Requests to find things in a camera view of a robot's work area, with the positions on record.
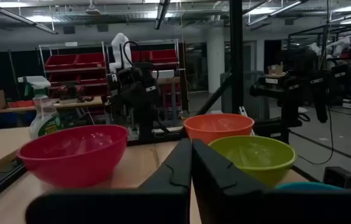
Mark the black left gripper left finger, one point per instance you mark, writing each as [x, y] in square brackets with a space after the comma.
[169, 199]

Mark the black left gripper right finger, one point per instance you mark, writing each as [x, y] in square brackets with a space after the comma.
[225, 199]

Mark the red plastic bowl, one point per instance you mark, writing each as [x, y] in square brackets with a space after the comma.
[73, 161]

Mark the black background Trossen robot arm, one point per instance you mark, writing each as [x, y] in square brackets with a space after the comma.
[290, 90]

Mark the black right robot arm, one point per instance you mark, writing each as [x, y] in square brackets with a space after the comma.
[138, 93]

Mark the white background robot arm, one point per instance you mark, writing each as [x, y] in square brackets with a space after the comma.
[118, 49]

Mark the metal shelf with red bins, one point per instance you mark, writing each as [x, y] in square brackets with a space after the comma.
[163, 56]
[76, 62]

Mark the green plastic bowl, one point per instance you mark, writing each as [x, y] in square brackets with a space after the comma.
[256, 158]

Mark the orange plastic bowl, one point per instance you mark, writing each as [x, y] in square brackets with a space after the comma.
[216, 127]

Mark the blue plastic bowl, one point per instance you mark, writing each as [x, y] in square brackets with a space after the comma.
[306, 186]

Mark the clear spray bottle white trigger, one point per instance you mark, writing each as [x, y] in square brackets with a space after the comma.
[45, 115]

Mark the small black camera box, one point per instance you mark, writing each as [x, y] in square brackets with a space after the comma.
[338, 177]

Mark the black vertical frame post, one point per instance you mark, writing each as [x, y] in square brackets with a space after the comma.
[236, 56]

